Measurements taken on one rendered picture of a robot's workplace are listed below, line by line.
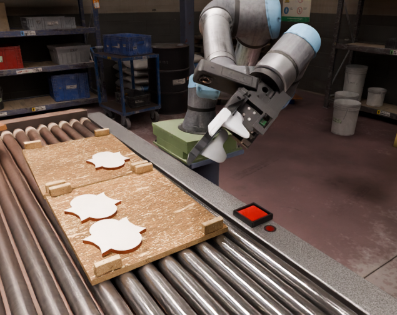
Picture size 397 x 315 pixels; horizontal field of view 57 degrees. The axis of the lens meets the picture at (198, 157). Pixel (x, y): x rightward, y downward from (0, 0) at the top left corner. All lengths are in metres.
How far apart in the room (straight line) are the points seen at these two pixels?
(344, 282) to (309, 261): 0.09
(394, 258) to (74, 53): 4.47
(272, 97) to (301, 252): 0.40
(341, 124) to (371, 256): 2.26
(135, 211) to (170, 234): 0.14
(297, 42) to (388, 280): 1.87
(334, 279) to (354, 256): 1.67
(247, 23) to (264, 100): 0.49
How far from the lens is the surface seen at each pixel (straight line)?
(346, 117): 4.49
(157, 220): 0.96
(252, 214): 1.00
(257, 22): 1.14
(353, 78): 5.51
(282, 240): 0.94
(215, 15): 1.06
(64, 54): 5.39
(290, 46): 0.73
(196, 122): 1.48
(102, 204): 1.03
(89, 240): 0.90
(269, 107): 0.64
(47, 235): 1.00
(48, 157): 1.42
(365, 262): 2.50
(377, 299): 0.85
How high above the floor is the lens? 1.46
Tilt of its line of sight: 24 degrees down
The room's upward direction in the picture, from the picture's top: straight up
